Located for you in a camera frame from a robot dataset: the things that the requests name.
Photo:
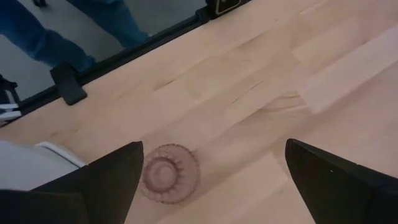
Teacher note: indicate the pink glass candlestick holder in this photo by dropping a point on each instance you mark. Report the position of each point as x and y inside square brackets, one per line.
[174, 174]

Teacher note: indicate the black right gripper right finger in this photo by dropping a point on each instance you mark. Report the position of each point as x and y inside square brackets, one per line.
[342, 193]

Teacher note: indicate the white hexagonal planter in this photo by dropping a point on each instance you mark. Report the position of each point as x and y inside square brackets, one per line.
[31, 168]

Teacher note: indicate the person's leg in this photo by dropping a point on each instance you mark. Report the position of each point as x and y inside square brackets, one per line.
[46, 46]
[118, 21]

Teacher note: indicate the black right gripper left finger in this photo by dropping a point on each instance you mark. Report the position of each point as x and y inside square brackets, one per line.
[93, 193]

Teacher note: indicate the black aluminium table frame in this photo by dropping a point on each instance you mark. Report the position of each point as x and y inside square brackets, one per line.
[68, 84]

